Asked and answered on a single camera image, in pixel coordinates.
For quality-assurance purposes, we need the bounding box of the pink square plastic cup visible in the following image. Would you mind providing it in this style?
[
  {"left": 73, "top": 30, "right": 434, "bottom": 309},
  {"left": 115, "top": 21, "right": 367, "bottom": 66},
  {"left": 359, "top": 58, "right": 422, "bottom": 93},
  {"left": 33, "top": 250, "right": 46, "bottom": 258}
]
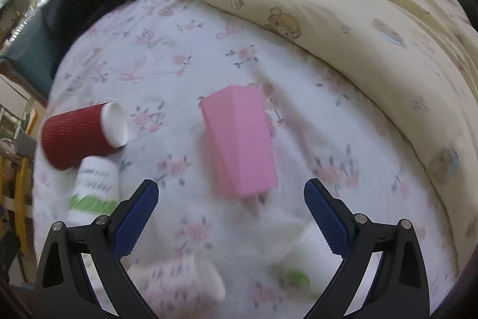
[{"left": 201, "top": 85, "right": 278, "bottom": 200}]

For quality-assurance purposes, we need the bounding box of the white cup green band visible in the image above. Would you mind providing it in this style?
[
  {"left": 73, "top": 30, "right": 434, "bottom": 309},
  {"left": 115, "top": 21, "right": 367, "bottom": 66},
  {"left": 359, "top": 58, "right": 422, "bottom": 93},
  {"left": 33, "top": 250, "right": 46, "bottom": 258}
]
[{"left": 66, "top": 156, "right": 120, "bottom": 226}]

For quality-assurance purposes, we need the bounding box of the white cup green clover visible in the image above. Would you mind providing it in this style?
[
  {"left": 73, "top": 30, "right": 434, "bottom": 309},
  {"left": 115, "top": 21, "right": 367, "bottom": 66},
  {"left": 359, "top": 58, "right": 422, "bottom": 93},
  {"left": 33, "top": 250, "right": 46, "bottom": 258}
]
[{"left": 250, "top": 223, "right": 341, "bottom": 305}]

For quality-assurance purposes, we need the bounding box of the white cup purple print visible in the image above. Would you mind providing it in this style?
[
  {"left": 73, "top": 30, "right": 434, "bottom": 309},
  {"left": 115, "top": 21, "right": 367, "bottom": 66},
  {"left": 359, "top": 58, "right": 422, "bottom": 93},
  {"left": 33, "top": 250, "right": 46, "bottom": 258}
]
[{"left": 128, "top": 253, "right": 226, "bottom": 318}]

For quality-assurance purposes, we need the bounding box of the red ripple paper cup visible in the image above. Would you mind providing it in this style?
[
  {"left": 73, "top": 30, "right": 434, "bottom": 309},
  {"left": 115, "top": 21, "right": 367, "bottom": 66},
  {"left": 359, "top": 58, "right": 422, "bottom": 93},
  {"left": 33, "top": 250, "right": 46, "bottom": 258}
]
[{"left": 41, "top": 102, "right": 128, "bottom": 171}]

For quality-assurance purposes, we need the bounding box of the yellow wooden chair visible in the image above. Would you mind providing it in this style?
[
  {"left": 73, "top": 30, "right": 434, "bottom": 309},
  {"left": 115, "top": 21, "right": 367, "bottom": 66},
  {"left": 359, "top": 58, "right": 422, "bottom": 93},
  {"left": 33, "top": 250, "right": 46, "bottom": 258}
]
[{"left": 1, "top": 151, "right": 34, "bottom": 257}]

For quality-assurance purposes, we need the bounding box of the grey trash bin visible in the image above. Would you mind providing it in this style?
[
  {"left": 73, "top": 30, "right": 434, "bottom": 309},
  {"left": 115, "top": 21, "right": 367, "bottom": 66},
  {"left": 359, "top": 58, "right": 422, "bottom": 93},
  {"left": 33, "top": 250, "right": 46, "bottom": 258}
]
[{"left": 14, "top": 130, "right": 36, "bottom": 159}]

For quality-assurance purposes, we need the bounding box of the floral white bed sheet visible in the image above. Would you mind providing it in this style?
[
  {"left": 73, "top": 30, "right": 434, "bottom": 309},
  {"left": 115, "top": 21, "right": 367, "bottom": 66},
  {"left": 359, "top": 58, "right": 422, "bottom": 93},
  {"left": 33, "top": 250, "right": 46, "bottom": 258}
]
[{"left": 33, "top": 0, "right": 457, "bottom": 318}]

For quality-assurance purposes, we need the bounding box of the teal bed headboard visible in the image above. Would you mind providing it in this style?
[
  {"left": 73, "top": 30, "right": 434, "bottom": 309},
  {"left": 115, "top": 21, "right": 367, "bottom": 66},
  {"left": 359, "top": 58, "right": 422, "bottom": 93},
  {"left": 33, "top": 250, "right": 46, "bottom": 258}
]
[{"left": 1, "top": 10, "right": 58, "bottom": 104}]

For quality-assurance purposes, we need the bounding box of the cream bear print duvet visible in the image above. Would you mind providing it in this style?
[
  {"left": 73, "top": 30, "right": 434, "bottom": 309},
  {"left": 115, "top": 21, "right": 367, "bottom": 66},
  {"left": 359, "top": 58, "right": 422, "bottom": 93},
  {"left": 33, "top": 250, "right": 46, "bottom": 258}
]
[{"left": 201, "top": 0, "right": 477, "bottom": 262}]

